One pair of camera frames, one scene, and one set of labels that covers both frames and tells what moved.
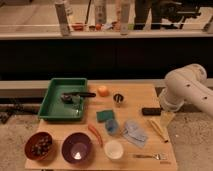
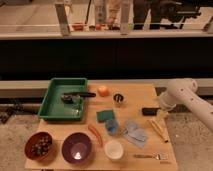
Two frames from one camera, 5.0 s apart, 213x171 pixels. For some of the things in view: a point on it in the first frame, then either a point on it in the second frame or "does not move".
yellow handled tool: x=158 y=130 does not move
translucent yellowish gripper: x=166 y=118 -> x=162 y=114
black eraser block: x=151 y=111 does not move
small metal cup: x=118 y=97 does not move
